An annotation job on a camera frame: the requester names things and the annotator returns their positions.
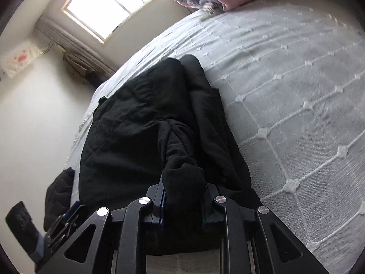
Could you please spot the white tufted blanket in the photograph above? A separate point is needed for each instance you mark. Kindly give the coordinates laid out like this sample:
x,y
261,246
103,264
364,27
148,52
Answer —
x,y
285,91

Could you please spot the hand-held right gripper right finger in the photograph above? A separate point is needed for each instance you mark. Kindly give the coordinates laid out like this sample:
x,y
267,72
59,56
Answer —
x,y
209,205

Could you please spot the black garment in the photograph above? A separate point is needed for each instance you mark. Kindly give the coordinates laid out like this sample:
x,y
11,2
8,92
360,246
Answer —
x,y
137,125

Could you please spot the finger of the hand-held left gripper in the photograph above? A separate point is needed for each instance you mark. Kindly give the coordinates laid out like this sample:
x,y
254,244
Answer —
x,y
67,219

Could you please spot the dark cloth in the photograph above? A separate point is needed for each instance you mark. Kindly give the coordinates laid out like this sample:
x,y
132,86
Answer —
x,y
58,194

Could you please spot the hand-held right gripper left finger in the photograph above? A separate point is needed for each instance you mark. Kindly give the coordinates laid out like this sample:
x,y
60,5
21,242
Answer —
x,y
162,205

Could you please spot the wall poster with red print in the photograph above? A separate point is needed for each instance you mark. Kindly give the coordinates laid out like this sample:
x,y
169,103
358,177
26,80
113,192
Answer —
x,y
20,58

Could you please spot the window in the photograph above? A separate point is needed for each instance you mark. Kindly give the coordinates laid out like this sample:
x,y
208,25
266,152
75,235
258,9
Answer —
x,y
114,2

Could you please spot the grey curtain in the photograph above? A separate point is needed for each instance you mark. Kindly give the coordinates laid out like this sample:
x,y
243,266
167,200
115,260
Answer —
x,y
77,51

